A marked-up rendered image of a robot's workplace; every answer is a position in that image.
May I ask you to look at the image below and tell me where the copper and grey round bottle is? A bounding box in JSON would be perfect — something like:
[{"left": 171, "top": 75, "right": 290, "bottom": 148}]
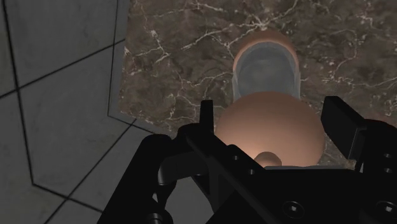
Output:
[{"left": 214, "top": 29, "right": 326, "bottom": 170}]

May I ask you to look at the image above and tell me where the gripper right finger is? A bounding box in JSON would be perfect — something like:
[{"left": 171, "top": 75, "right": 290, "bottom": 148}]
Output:
[{"left": 320, "top": 95, "right": 397, "bottom": 175}]

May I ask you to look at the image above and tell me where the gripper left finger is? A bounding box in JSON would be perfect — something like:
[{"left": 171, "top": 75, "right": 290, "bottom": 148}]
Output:
[{"left": 97, "top": 99, "right": 270, "bottom": 224}]

